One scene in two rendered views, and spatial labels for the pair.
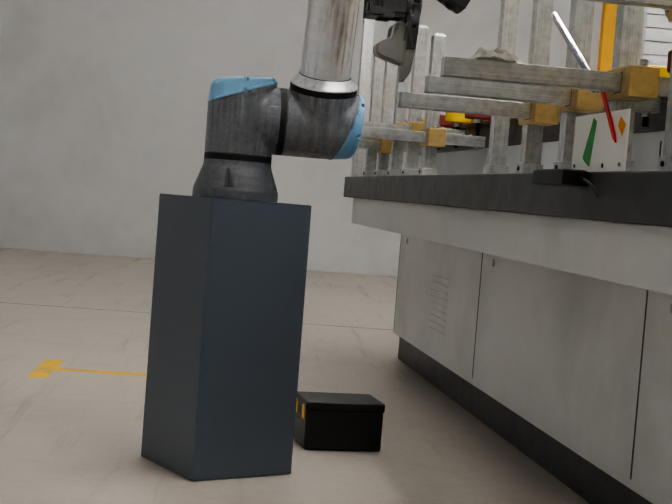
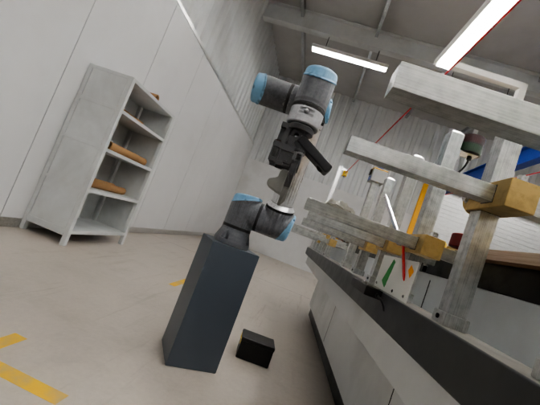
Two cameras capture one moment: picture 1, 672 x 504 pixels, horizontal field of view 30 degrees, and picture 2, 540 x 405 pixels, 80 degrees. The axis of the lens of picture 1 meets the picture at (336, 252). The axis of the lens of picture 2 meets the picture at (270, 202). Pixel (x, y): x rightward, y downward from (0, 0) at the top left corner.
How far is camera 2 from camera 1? 1.21 m
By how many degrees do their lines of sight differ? 14
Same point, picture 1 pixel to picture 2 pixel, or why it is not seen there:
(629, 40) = (427, 219)
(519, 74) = (351, 220)
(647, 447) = not seen: outside the picture
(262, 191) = (239, 244)
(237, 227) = (221, 256)
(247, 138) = (239, 220)
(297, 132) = (262, 223)
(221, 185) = (223, 236)
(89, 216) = not seen: hidden behind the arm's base
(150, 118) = not seen: hidden behind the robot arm
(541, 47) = (378, 215)
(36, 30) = (247, 182)
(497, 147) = (349, 255)
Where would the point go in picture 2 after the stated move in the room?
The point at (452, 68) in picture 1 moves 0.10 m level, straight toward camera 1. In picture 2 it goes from (309, 205) to (304, 198)
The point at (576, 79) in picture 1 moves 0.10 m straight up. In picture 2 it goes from (387, 233) to (400, 196)
